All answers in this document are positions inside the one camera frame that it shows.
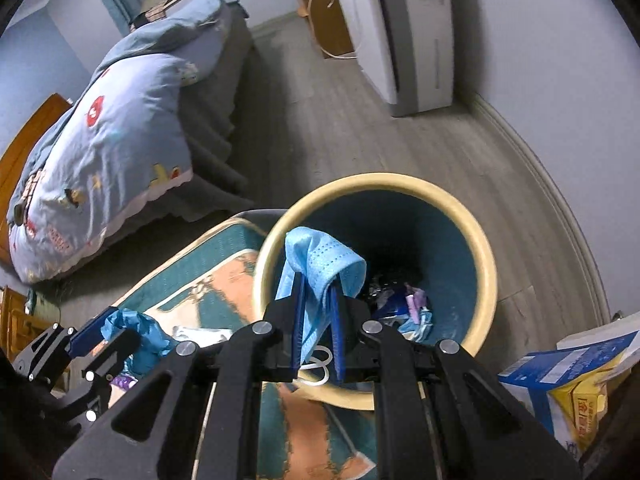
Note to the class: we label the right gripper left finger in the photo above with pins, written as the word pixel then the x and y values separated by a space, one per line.
pixel 196 415

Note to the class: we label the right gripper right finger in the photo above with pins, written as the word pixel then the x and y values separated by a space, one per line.
pixel 439 414

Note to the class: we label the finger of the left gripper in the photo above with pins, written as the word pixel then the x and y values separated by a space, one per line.
pixel 83 341

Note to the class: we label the purple tube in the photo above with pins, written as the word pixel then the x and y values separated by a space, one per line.
pixel 124 382

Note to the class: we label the blue glove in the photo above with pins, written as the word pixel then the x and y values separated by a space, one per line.
pixel 154 343

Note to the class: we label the white medicine box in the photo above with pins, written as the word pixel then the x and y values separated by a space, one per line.
pixel 203 337

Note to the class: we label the blue face mask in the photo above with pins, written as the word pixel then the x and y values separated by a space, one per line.
pixel 319 269

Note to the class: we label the pink snack wrapper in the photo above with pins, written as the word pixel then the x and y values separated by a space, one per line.
pixel 416 301

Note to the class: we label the blue wet wipes pack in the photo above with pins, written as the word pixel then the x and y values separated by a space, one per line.
pixel 393 303

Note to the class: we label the teal yellow trash bin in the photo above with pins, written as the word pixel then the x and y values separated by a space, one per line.
pixel 407 230

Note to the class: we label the wooden chair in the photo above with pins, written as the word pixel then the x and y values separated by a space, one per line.
pixel 18 329

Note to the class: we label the blue white carton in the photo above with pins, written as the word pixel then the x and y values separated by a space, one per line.
pixel 614 346

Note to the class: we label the yellow printed box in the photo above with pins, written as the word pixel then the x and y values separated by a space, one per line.
pixel 577 408

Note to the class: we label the teal orange patterned cushion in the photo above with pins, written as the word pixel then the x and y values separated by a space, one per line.
pixel 209 284

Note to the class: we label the blue cartoon duvet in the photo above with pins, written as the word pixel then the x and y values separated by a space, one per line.
pixel 119 147

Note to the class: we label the wooden side cabinet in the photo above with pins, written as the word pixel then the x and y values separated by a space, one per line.
pixel 327 25

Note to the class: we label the white air purifier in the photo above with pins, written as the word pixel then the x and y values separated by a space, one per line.
pixel 405 49

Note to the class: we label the wooden bed frame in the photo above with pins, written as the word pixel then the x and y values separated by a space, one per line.
pixel 14 158

